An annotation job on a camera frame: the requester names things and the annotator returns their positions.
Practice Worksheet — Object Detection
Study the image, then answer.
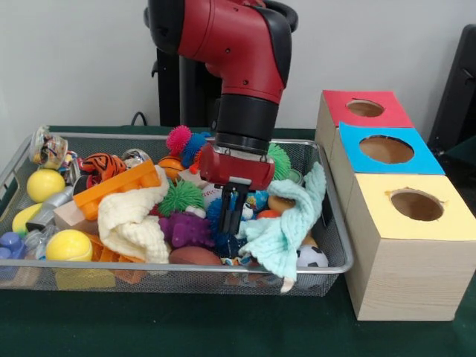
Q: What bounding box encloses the wooden box with three holes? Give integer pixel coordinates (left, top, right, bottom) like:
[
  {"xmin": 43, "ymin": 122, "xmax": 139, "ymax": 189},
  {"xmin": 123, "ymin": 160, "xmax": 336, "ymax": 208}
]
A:
[{"xmin": 314, "ymin": 89, "xmax": 476, "ymax": 323}]

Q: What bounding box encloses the mint green cloth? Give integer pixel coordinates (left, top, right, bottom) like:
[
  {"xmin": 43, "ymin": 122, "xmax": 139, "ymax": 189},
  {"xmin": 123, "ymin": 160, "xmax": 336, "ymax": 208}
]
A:
[{"xmin": 237, "ymin": 161, "xmax": 327, "ymax": 286}]

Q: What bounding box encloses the multicolour spiky caterpillar toy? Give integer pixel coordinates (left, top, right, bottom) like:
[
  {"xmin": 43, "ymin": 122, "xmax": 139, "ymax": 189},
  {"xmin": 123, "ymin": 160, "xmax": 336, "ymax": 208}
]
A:
[{"xmin": 165, "ymin": 125, "xmax": 211, "ymax": 175}]

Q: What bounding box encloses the yellow tennis ball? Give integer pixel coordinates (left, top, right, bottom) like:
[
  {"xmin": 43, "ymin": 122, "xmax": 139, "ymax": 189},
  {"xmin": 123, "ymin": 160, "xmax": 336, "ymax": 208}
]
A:
[{"xmin": 45, "ymin": 229, "xmax": 94, "ymax": 262}]

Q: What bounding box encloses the shallow mesh bin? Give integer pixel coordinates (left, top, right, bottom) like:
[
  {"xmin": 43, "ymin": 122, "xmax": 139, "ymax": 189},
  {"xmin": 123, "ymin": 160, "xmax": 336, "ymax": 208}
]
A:
[{"xmin": 0, "ymin": 125, "xmax": 354, "ymax": 298}]

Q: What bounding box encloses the smooth yellow ball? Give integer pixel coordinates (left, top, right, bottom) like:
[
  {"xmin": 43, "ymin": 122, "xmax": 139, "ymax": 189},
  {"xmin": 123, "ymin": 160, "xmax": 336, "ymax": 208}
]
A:
[{"xmin": 25, "ymin": 169, "xmax": 66, "ymax": 204}]

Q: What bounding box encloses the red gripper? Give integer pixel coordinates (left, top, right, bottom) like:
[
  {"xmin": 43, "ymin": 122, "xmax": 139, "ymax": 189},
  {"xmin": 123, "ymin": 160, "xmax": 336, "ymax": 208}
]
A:
[{"xmin": 199, "ymin": 143, "xmax": 277, "ymax": 236}]

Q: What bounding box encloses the green spiky caterpillar toy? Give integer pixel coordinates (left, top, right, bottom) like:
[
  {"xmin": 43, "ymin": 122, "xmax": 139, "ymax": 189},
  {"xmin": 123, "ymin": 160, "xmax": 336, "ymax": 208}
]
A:
[{"xmin": 159, "ymin": 179, "xmax": 206, "ymax": 219}]

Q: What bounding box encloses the orange toy brick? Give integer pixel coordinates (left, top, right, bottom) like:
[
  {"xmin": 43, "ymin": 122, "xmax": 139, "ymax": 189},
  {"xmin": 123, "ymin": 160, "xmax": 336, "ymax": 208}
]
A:
[{"xmin": 72, "ymin": 159, "xmax": 163, "ymax": 222}]

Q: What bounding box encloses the purple spiky toy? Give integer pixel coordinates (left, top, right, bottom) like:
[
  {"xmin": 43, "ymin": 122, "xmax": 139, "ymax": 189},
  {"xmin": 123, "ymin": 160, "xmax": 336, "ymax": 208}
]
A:
[{"xmin": 158, "ymin": 212, "xmax": 216, "ymax": 249}]

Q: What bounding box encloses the green puffer ball with eyes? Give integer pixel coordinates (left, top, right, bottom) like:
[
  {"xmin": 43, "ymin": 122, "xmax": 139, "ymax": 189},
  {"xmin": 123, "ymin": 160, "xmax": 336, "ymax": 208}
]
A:
[{"xmin": 267, "ymin": 143, "xmax": 292, "ymax": 183}]

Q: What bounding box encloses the brown toy football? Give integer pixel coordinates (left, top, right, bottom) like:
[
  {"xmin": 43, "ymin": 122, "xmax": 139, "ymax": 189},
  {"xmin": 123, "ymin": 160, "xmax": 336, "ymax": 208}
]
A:
[{"xmin": 170, "ymin": 245, "xmax": 224, "ymax": 266}]

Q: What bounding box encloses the small soccer ball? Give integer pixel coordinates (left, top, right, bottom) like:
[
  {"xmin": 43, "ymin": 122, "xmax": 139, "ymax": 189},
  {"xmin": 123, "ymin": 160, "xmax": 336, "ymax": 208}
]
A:
[{"xmin": 296, "ymin": 244, "xmax": 330, "ymax": 269}]

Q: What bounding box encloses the black stand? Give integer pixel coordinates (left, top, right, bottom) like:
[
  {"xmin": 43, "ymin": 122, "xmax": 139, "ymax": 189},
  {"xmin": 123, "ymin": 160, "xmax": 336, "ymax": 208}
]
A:
[{"xmin": 427, "ymin": 24, "xmax": 476, "ymax": 157}]

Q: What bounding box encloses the cream yellow cloth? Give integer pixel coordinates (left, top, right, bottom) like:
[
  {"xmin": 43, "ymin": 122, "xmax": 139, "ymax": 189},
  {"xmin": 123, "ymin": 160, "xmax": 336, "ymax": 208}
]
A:
[{"xmin": 97, "ymin": 165, "xmax": 171, "ymax": 265}]

